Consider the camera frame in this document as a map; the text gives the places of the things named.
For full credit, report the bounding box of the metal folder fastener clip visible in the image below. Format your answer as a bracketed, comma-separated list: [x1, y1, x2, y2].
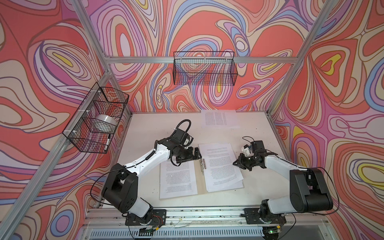
[200, 159, 207, 174]

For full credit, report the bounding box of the printed paper sheet front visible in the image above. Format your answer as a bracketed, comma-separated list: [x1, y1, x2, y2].
[199, 143, 244, 187]

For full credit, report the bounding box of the printed paper sheet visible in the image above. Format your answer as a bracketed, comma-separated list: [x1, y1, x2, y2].
[160, 161, 198, 199]
[201, 110, 240, 129]
[199, 143, 244, 187]
[206, 181, 244, 193]

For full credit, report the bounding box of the printed paper sheet back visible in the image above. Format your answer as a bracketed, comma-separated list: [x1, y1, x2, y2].
[201, 110, 240, 129]

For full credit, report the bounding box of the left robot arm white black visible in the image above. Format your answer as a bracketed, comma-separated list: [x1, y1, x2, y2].
[102, 139, 202, 219]

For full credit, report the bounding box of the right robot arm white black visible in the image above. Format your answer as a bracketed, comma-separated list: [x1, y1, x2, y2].
[233, 151, 334, 216]

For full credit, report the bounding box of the silver tape roll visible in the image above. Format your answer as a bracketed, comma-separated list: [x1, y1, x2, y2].
[94, 114, 118, 134]

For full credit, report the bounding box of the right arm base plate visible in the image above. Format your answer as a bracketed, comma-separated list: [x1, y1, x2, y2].
[240, 208, 287, 226]

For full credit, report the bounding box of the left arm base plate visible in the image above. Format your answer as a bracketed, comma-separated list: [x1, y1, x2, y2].
[125, 209, 167, 227]

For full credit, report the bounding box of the black wire basket back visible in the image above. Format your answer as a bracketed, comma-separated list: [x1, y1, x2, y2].
[173, 50, 238, 86]

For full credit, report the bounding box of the black wire basket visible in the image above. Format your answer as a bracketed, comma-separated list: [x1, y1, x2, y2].
[173, 50, 238, 86]
[63, 83, 129, 154]

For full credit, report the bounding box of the black wire basket left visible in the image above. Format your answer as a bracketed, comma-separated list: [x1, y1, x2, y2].
[63, 83, 129, 154]

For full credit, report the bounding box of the aluminium front rail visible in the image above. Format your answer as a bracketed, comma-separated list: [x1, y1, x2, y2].
[76, 206, 337, 240]

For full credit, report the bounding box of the aluminium frame post right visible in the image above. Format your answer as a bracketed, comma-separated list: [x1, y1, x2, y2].
[267, 0, 340, 116]

